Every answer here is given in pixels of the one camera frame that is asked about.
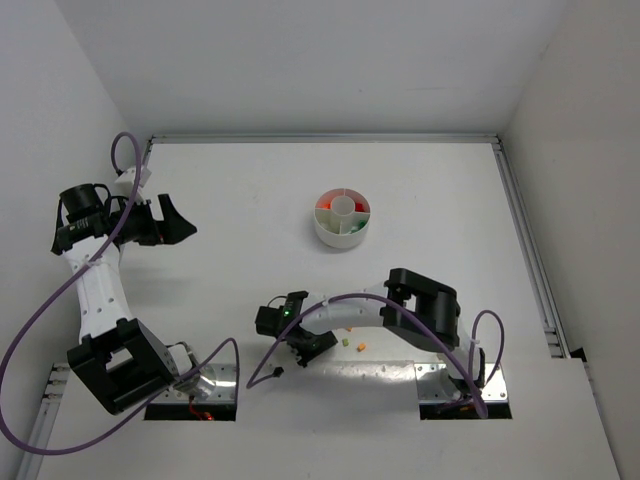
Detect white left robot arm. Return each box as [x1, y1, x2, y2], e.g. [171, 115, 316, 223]
[52, 184, 197, 414]

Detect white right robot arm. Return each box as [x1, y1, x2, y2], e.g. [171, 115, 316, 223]
[255, 268, 485, 395]

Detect green legos in container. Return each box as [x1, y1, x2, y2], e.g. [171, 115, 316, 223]
[349, 220, 368, 234]

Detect white divided round container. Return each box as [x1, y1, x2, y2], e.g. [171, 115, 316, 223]
[313, 188, 371, 250]

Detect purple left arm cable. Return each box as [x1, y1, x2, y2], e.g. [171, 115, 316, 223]
[0, 131, 241, 455]

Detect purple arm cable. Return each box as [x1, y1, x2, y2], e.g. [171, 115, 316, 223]
[245, 293, 507, 419]
[0, 131, 241, 455]

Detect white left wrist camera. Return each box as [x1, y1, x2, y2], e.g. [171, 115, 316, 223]
[114, 166, 151, 195]

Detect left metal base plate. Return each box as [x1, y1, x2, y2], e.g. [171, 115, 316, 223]
[153, 363, 237, 405]

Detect metal base plate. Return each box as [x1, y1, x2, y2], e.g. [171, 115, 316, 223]
[153, 363, 237, 405]
[414, 363, 509, 405]

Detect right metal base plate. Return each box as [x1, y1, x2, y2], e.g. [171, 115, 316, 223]
[414, 363, 509, 405]

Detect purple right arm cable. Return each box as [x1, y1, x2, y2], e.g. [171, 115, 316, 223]
[245, 293, 507, 419]

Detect aluminium frame rail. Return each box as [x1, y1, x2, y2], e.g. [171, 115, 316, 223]
[493, 137, 571, 359]

